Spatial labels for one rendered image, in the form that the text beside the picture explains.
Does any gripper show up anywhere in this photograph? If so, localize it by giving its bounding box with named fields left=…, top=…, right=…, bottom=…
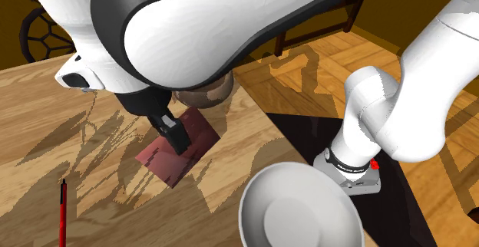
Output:
left=113, top=87, right=192, bottom=156

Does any dark red flat book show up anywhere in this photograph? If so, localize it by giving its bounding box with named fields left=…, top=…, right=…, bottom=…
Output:
left=134, top=106, right=221, bottom=189

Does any brown round bowl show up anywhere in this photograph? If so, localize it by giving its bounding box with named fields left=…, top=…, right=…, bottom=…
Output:
left=172, top=71, right=235, bottom=110

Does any red and black pen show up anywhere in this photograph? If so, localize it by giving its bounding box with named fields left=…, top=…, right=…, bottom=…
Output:
left=58, top=178, right=68, bottom=247

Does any wooden table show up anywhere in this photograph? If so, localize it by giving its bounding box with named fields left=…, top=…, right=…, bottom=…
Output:
left=0, top=53, right=379, bottom=247

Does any white bowl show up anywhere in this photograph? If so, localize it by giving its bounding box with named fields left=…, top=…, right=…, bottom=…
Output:
left=238, top=161, right=366, bottom=247

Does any dark wooden chair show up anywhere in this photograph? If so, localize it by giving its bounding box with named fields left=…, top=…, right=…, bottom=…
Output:
left=274, top=0, right=370, bottom=58

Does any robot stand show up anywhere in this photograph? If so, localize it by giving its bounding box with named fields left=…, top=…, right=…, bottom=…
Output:
left=266, top=113, right=439, bottom=247

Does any black round wire frame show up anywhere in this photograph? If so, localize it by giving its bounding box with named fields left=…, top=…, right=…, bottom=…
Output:
left=18, top=7, right=77, bottom=64

